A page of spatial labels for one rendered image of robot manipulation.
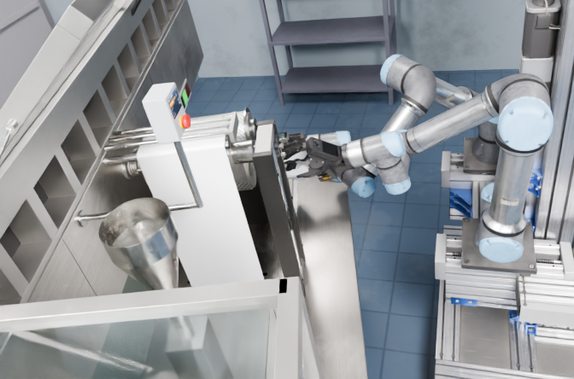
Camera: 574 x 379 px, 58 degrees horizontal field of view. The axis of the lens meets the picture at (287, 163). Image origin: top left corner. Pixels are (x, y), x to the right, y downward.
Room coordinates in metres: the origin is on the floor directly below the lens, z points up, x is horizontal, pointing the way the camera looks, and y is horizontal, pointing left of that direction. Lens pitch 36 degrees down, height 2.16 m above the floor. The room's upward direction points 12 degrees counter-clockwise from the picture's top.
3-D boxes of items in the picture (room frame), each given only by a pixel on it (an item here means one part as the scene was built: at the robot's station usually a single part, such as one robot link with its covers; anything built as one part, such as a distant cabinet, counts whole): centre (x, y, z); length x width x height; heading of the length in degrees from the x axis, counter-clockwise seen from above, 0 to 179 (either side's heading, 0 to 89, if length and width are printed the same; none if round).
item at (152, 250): (0.79, 0.31, 1.50); 0.14 x 0.14 x 0.06
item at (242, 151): (1.23, 0.11, 1.34); 0.06 x 0.06 x 0.06; 81
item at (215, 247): (1.18, 0.30, 1.17); 0.34 x 0.05 x 0.54; 81
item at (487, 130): (1.62, -0.81, 0.98); 0.13 x 0.12 x 0.14; 22
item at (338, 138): (1.50, -0.18, 1.11); 0.11 x 0.08 x 0.09; 81
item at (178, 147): (0.95, 0.22, 1.51); 0.02 x 0.02 x 0.20
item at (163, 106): (0.94, 0.21, 1.66); 0.07 x 0.07 x 0.10; 76
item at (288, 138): (1.53, -0.02, 1.12); 0.12 x 0.08 x 0.09; 81
